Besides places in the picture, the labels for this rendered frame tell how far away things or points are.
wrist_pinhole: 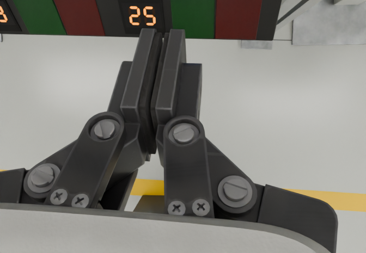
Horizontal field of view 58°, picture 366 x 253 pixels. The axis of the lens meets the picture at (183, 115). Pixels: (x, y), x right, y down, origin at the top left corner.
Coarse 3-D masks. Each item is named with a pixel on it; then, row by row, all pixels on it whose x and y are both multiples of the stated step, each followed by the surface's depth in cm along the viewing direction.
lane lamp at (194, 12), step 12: (180, 0) 22; (192, 0) 21; (204, 0) 21; (180, 12) 22; (192, 12) 22; (204, 12) 22; (180, 24) 23; (192, 24) 23; (204, 24) 23; (192, 36) 24; (204, 36) 24
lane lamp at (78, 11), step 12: (60, 0) 22; (72, 0) 22; (84, 0) 22; (60, 12) 23; (72, 12) 23; (84, 12) 23; (96, 12) 23; (72, 24) 24; (84, 24) 24; (96, 24) 24
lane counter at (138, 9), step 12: (120, 0) 22; (132, 0) 22; (144, 0) 22; (156, 0) 22; (120, 12) 23; (132, 12) 23; (144, 12) 23; (156, 12) 22; (132, 24) 23; (144, 24) 23; (156, 24) 23
